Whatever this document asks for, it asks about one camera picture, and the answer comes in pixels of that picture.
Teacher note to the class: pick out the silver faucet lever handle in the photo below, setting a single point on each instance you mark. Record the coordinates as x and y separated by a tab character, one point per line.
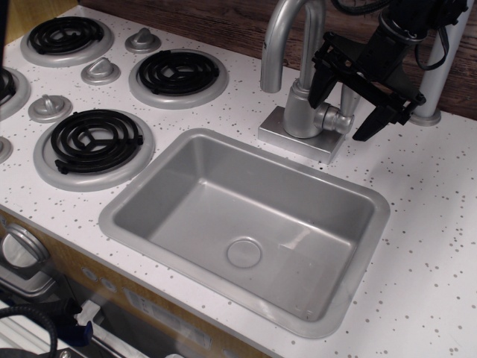
338	119

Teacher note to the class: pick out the back left stove burner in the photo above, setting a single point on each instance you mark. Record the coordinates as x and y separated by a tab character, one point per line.
66	41

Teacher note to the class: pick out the silver stove knob top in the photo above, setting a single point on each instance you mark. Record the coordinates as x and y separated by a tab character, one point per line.
142	42

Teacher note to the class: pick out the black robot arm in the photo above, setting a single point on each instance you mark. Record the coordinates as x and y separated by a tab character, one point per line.
410	21

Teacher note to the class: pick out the silver stove knob lower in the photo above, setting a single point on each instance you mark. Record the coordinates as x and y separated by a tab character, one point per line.
50	108

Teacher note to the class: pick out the grey plastic sink basin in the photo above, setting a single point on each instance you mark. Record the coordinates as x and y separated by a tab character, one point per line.
287	242

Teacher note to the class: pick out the silver stove knob edge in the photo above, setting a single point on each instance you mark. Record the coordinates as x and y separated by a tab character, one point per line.
6	149

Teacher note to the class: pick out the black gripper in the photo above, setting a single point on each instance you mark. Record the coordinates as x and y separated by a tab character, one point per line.
373	70

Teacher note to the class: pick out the left edge stove burner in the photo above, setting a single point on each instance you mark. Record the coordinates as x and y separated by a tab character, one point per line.
15	92

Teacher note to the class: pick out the silver stove knob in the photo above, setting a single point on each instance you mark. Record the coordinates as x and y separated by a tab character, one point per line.
142	42
101	72
50	108

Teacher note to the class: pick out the oven door handle bar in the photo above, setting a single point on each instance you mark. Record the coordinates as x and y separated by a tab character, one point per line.
35	289

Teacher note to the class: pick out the silver stove knob middle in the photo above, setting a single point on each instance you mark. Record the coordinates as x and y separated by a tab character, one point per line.
101	72

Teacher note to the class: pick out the front right stove burner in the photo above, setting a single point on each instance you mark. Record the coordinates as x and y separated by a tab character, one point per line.
93	150

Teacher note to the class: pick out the back right stove burner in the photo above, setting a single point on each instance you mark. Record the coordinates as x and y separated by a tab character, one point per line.
178	79

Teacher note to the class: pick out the silver oven dial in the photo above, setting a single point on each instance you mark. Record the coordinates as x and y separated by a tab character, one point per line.
21	252

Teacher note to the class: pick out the grey post with base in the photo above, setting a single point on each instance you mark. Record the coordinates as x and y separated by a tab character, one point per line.
434	80

